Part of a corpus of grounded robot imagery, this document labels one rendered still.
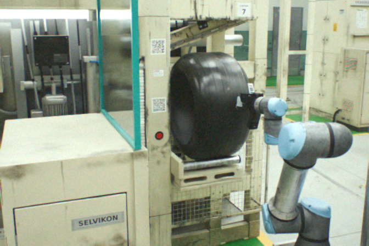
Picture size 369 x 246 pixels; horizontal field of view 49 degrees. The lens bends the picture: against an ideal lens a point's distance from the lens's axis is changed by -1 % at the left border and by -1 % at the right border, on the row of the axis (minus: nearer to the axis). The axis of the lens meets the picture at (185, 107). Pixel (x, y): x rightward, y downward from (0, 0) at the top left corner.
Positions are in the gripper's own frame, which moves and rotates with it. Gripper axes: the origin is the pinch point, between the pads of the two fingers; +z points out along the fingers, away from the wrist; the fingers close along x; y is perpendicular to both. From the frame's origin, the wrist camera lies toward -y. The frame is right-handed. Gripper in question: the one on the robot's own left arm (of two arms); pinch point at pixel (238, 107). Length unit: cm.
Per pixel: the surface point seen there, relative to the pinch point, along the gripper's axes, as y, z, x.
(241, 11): 52, 42, -27
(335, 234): -114, 74, -122
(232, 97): 4.7, 2.4, 1.9
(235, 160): -30.1, 18.2, -6.6
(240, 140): -17.6, 7.2, -4.4
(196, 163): -29.2, 18.4, 15.5
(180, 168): -29.9, 14.3, 26.1
